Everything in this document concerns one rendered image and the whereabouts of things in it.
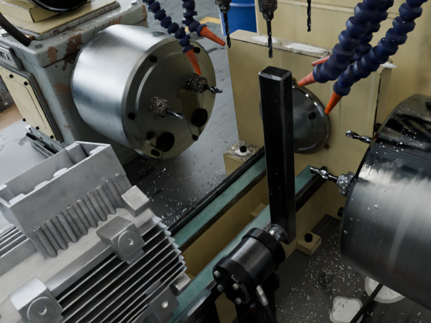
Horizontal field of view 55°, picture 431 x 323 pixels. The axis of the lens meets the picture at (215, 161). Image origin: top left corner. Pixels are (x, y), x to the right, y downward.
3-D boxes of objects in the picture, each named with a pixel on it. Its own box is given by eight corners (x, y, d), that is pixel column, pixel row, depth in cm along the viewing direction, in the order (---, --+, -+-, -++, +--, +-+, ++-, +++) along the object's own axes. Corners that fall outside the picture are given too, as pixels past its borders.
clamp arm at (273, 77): (281, 225, 59) (272, 61, 43) (299, 234, 57) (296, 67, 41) (267, 240, 57) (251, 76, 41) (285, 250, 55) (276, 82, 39)
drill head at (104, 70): (137, 89, 114) (110, -2, 99) (237, 127, 93) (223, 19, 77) (60, 134, 102) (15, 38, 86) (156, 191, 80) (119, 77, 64)
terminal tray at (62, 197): (102, 186, 56) (76, 140, 53) (140, 197, 48) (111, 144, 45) (20, 241, 50) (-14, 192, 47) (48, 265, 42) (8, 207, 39)
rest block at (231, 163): (244, 175, 97) (239, 135, 90) (268, 186, 93) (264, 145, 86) (228, 190, 94) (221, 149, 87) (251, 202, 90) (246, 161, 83)
